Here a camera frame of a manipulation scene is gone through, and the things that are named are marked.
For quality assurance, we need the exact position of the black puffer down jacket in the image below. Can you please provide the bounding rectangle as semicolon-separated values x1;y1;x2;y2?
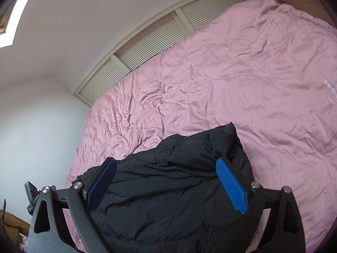
90;124;254;252

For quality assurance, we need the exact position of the brown furniture piece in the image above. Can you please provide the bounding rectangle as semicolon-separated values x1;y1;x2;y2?
1;200;30;252

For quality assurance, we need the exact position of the pink bed sheet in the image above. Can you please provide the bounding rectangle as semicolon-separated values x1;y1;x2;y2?
66;0;336;252

